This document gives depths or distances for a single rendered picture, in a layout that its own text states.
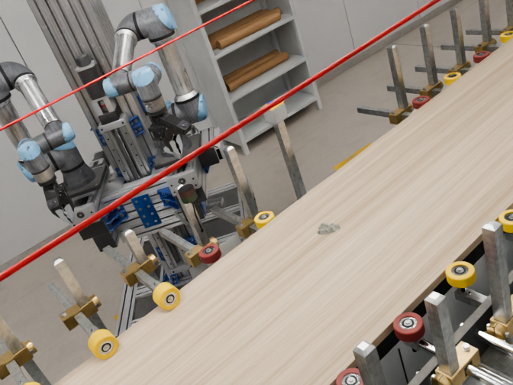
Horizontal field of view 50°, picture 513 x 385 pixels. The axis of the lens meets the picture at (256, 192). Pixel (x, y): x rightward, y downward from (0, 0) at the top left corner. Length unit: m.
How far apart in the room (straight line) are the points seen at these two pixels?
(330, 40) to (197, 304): 4.24
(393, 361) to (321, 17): 4.39
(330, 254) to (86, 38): 1.50
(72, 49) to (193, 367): 1.59
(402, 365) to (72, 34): 1.93
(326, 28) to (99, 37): 3.41
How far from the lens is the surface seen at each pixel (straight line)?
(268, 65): 4.95
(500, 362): 1.72
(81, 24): 2.67
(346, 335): 1.59
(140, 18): 2.44
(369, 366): 1.21
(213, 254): 2.06
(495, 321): 1.66
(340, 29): 5.86
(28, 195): 4.64
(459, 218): 1.91
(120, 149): 2.78
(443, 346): 1.42
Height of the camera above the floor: 2.04
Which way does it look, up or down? 29 degrees down
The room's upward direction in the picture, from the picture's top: 20 degrees counter-clockwise
